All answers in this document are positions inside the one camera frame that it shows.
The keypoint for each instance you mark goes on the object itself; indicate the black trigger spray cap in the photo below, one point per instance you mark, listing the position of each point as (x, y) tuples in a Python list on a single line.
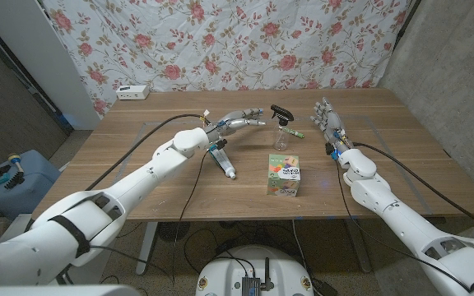
[(281, 113)]

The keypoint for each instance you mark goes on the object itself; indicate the white power strip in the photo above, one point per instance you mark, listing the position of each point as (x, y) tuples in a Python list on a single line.
[(132, 92)]

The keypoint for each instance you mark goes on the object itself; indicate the white table leg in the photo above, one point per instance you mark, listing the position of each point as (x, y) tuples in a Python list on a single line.
[(146, 246)]

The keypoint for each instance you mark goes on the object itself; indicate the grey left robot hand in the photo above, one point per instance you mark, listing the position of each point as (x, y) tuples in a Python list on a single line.
[(233, 122)]

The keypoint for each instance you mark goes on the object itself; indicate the grey table leg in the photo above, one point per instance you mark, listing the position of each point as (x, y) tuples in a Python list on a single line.
[(358, 246)]

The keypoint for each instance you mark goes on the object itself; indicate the white toothpaste tube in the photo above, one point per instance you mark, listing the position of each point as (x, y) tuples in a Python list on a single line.
[(225, 164)]

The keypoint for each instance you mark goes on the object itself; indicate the clear plastic bottle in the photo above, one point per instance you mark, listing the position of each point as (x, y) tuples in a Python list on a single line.
[(281, 140)]

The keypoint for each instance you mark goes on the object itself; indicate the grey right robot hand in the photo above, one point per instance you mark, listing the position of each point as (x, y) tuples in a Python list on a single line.
[(332, 123)]

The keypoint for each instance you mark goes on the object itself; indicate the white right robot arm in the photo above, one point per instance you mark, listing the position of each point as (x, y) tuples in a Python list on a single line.
[(385, 197)]

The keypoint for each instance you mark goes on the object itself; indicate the white board panel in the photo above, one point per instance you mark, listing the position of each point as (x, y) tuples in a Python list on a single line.
[(27, 41)]

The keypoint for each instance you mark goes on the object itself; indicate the colourful small cardboard box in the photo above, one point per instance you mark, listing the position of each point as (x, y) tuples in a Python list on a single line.
[(283, 177)]

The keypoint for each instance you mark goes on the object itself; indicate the floral cloth backdrop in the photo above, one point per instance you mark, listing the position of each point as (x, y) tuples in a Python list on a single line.
[(229, 41)]

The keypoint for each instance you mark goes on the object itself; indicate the green whiteboard marker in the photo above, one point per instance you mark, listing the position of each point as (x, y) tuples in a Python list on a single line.
[(296, 133)]

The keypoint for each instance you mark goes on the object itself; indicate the blue plastic container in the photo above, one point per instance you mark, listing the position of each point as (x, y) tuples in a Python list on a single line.
[(31, 197)]

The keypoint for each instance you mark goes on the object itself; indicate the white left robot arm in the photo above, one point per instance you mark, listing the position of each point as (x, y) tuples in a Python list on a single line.
[(154, 168)]

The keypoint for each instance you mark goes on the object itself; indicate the yellow and blue knob tool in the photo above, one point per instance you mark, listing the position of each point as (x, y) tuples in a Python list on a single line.
[(15, 160)]

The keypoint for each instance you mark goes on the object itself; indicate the black round disc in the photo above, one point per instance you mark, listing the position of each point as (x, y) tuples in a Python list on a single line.
[(173, 231)]

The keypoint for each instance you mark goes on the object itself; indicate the black brush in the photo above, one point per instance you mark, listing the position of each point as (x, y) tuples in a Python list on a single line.
[(15, 181)]

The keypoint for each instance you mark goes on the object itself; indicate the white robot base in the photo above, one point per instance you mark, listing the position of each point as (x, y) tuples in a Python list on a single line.
[(237, 271)]

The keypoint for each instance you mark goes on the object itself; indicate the black stand pole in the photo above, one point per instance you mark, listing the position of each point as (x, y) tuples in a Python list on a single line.
[(406, 24)]

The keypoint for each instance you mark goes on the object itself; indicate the blue hand tool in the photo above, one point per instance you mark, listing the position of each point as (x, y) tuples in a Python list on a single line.
[(0, 180)]

